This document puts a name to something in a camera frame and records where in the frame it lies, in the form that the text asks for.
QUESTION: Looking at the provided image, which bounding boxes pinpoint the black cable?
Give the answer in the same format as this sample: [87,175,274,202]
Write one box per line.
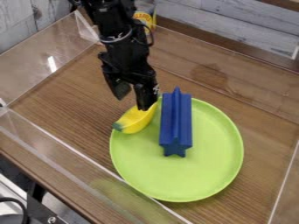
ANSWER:
[0,197,33,224]

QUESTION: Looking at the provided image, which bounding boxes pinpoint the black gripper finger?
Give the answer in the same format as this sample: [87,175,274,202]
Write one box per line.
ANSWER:
[101,65,131,101]
[133,83,159,111]

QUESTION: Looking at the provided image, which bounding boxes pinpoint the yellow labelled tin can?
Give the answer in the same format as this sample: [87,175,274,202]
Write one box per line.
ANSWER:
[135,0,156,34]

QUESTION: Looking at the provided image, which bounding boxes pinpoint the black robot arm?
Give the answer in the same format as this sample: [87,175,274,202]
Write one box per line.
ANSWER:
[68,0,157,111]

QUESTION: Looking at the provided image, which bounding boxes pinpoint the black metal table bracket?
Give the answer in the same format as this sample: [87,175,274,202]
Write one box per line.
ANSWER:
[27,200,67,224]

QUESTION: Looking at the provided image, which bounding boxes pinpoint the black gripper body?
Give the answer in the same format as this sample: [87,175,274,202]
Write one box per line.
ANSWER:
[97,38,157,86]

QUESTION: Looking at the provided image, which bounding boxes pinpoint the green round plate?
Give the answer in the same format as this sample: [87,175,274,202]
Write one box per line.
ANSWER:
[109,99,244,202]

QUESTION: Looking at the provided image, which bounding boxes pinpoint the clear acrylic front wall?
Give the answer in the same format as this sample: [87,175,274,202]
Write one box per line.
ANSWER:
[0,105,192,224]

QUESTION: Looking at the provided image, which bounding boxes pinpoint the yellow toy banana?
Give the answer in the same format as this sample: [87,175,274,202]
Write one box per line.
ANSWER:
[112,102,157,134]

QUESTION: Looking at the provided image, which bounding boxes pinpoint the clear acrylic corner bracket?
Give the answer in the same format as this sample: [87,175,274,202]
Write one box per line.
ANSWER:
[75,10,101,45]

